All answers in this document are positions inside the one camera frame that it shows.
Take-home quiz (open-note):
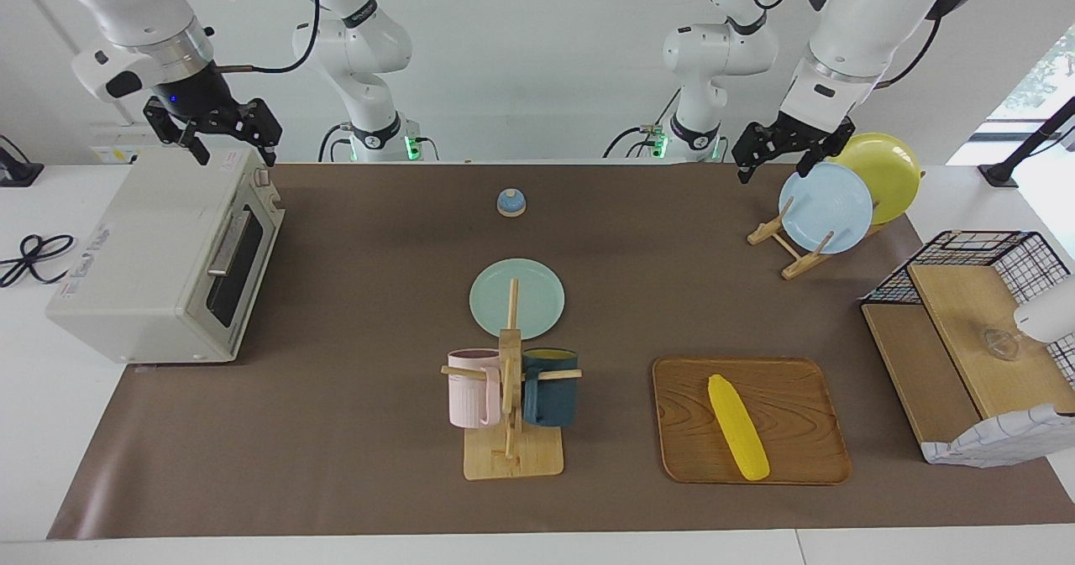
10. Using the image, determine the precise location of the wooden mug tree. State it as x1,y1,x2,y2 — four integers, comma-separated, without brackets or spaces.
441,278,583,480

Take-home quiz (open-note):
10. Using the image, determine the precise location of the white toaster oven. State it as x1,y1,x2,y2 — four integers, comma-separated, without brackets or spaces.
46,147,286,365

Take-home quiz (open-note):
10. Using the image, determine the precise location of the clear glass cup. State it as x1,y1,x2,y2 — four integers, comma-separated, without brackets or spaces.
981,326,1022,362

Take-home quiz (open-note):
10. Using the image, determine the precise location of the black wire basket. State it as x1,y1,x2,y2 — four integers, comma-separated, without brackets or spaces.
861,230,1075,381

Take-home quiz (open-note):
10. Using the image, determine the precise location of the light blue plate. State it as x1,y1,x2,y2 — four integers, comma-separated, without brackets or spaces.
779,162,874,255

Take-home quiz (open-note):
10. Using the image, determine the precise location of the brown table mat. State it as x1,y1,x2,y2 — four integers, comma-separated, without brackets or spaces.
46,162,1075,541

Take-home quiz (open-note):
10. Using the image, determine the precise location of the yellow plate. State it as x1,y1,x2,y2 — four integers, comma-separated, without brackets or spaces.
827,133,922,226

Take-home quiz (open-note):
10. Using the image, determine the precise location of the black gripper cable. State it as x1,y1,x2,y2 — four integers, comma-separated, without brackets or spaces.
214,0,323,75
873,18,943,89

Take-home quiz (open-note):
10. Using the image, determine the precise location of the white rounded device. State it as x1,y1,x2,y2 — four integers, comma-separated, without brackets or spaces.
1013,275,1075,345

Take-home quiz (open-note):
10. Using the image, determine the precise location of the brown wooden tray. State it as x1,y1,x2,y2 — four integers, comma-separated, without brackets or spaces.
652,356,852,486

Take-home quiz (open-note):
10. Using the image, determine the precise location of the mint green plate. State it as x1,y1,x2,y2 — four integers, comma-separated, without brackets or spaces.
469,259,566,341

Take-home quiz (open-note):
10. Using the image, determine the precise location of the wooden plate rack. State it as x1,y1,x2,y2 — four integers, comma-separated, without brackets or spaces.
747,170,926,280

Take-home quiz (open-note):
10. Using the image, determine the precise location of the yellow corn cob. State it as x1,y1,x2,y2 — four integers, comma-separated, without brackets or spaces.
707,374,771,482

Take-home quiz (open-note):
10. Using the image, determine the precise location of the white wall socket box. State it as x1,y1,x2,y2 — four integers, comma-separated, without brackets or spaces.
88,133,160,166

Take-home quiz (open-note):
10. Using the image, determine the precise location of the white checked cloth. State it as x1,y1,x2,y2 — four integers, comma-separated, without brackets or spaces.
921,404,1075,468

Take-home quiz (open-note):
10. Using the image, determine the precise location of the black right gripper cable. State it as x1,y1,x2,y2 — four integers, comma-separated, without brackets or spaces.
214,0,323,75

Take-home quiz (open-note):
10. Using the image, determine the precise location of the pink mug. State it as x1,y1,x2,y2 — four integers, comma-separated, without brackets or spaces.
447,348,503,429

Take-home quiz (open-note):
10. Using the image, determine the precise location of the coiled black cable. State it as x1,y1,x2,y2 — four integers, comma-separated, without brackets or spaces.
0,233,76,289

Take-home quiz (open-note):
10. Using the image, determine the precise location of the black clamp stand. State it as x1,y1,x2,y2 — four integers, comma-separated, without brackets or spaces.
0,133,45,188
978,95,1075,188

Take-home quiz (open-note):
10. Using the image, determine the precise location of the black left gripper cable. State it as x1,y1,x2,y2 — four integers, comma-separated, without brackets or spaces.
873,18,943,89

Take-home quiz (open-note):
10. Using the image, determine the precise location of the dark blue mug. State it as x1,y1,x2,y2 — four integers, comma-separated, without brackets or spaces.
522,348,579,428

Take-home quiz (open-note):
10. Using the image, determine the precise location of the metal base plate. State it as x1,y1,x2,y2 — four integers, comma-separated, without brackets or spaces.
204,180,286,358

